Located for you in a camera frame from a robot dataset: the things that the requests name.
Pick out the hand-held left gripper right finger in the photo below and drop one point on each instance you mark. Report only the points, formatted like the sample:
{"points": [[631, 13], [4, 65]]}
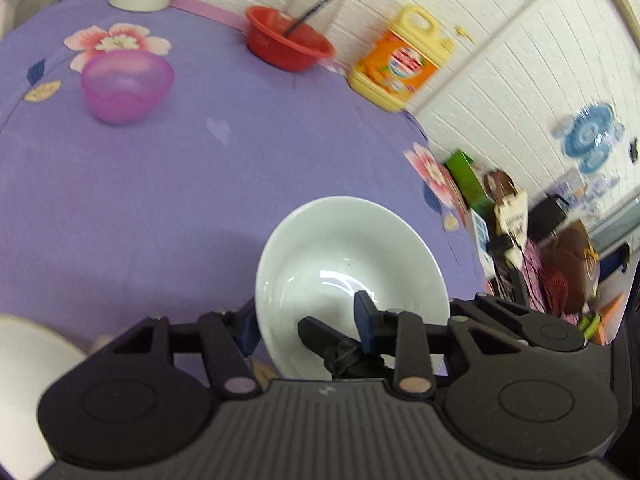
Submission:
{"points": [[365, 327]]}

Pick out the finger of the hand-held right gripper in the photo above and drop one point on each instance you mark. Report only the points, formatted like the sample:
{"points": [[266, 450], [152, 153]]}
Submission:
{"points": [[325, 334]]}

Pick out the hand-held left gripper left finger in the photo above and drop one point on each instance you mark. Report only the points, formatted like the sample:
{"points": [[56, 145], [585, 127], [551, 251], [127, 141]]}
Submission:
{"points": [[248, 330]]}

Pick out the white bowl with red pattern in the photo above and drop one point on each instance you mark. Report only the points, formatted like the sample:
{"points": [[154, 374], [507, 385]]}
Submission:
{"points": [[340, 240]]}

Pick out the patterned pink cloth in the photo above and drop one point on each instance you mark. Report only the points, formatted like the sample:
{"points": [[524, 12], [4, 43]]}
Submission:
{"points": [[545, 280]]}

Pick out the brown round bag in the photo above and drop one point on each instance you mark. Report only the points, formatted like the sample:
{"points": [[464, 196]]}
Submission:
{"points": [[575, 265]]}

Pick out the white tote bag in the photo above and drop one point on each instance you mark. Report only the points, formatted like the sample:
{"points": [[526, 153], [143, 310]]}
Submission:
{"points": [[515, 225]]}

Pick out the black speaker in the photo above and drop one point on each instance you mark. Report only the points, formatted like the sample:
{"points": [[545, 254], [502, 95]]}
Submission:
{"points": [[547, 217]]}

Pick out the purple floral tablecloth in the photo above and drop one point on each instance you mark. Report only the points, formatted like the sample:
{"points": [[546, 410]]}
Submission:
{"points": [[175, 200]]}

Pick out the green box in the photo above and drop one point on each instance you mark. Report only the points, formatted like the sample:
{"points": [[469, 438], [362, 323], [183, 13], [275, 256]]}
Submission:
{"points": [[467, 175]]}

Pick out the blue paper fan decoration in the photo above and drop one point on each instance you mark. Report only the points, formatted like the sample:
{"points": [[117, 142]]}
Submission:
{"points": [[587, 135]]}

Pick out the white plate with blue rim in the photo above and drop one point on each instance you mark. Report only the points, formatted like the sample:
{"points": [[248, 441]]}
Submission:
{"points": [[25, 385]]}

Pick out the yellow detergent bottle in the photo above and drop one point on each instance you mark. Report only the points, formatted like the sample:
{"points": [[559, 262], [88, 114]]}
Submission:
{"points": [[395, 65]]}

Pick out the purple plastic bowl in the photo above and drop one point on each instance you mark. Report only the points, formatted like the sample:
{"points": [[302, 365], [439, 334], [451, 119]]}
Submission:
{"points": [[125, 85]]}

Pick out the red plastic basin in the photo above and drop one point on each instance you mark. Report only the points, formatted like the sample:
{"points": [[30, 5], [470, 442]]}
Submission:
{"points": [[285, 45]]}

